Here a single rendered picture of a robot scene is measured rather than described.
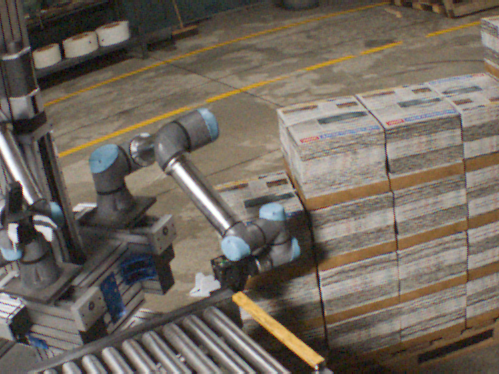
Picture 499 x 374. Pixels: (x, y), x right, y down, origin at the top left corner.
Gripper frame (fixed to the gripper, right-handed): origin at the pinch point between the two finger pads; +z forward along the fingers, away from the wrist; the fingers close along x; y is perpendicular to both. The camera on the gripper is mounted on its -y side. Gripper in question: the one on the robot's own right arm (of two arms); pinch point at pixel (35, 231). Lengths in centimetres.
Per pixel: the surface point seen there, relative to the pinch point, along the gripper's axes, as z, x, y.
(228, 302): 0, -54, 38
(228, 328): 12, -45, 38
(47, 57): -600, -257, 54
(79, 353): -9.6, -8.6, 42.8
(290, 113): -36, -112, 2
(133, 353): 1.8, -20.4, 41.4
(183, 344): 9, -32, 40
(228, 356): 23, -37, 39
